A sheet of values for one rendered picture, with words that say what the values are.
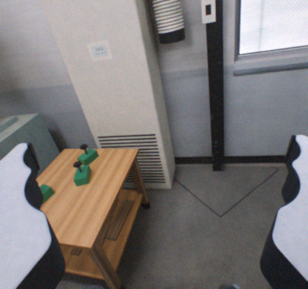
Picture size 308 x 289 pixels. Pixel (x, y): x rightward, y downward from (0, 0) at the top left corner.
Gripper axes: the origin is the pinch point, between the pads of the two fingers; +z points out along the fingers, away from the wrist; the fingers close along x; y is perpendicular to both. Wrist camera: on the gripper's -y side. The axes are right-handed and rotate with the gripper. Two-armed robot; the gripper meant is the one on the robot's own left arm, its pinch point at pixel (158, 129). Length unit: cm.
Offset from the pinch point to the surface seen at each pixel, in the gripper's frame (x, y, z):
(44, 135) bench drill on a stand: -97, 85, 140
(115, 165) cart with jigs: -27, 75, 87
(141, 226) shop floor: -15, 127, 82
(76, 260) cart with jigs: -49, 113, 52
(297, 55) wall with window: 85, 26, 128
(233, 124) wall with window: 55, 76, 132
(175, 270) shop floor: 6, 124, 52
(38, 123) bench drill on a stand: -99, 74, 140
